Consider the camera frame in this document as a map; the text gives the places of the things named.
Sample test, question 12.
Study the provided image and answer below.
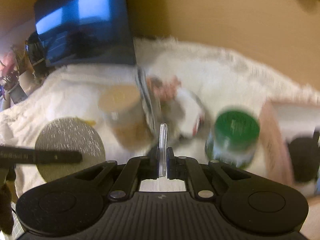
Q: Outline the green lid glass jar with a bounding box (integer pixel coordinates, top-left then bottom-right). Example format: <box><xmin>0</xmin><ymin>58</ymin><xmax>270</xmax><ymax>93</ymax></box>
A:
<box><xmin>204</xmin><ymin>107</ymin><xmax>261</xmax><ymax>169</ymax></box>

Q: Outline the white soft packet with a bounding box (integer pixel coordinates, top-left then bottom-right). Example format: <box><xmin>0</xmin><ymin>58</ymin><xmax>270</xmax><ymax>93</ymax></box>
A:
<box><xmin>175</xmin><ymin>89</ymin><xmax>207</xmax><ymax>138</ymax></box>

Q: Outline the silver glitter round pad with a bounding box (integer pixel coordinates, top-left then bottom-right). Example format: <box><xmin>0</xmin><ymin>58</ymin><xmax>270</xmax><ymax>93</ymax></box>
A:
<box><xmin>34</xmin><ymin>116</ymin><xmax>106</xmax><ymax>183</ymax></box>

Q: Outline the beige lid glass jar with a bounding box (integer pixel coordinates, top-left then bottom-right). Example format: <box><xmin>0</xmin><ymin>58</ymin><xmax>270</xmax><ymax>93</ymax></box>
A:
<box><xmin>98</xmin><ymin>84</ymin><xmax>153</xmax><ymax>150</ymax></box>

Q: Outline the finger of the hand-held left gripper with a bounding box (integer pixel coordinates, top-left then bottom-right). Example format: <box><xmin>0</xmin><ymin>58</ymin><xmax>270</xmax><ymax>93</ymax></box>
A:
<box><xmin>32</xmin><ymin>150</ymin><xmax>83</xmax><ymax>166</ymax></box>

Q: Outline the pink potted plant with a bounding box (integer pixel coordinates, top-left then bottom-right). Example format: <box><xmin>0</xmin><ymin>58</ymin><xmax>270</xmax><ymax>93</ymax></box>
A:
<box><xmin>0</xmin><ymin>44</ymin><xmax>28</xmax><ymax>103</ymax></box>

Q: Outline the pink cardboard box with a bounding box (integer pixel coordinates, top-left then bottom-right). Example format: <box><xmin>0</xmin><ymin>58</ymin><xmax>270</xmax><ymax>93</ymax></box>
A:
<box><xmin>259</xmin><ymin>99</ymin><xmax>320</xmax><ymax>195</ymax></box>

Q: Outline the white fluffy blanket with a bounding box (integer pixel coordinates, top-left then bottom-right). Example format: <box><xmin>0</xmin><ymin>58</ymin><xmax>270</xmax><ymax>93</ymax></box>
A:
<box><xmin>133</xmin><ymin>35</ymin><xmax>320</xmax><ymax>173</ymax></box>

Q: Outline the white textured bedspread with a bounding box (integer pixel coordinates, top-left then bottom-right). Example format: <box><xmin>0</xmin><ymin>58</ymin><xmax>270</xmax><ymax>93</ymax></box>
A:
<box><xmin>0</xmin><ymin>64</ymin><xmax>213</xmax><ymax>198</ymax></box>

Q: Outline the black round object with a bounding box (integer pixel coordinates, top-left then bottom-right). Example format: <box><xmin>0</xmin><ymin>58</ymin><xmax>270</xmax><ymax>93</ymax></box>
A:
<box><xmin>287</xmin><ymin>132</ymin><xmax>320</xmax><ymax>183</ymax></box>

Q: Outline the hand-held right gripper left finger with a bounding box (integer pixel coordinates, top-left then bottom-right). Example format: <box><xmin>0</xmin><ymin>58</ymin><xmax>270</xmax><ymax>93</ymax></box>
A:
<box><xmin>74</xmin><ymin>147</ymin><xmax>161</xmax><ymax>202</ymax></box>

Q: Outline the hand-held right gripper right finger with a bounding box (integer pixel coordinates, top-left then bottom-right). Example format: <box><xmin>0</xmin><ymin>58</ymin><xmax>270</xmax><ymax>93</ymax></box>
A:
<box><xmin>167</xmin><ymin>147</ymin><xmax>251</xmax><ymax>202</ymax></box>

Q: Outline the pink patterned cloth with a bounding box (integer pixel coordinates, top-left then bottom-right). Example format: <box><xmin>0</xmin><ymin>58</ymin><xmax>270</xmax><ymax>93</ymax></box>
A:
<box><xmin>147</xmin><ymin>76</ymin><xmax>183</xmax><ymax>105</ymax></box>

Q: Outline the clear plastic disc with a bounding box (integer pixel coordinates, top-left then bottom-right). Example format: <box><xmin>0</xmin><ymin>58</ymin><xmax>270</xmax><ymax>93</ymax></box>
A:
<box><xmin>158</xmin><ymin>123</ymin><xmax>168</xmax><ymax>178</ymax></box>

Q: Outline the dark object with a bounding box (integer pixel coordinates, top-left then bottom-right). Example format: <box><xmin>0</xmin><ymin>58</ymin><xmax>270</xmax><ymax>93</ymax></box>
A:
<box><xmin>24</xmin><ymin>32</ymin><xmax>47</xmax><ymax>67</ymax></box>

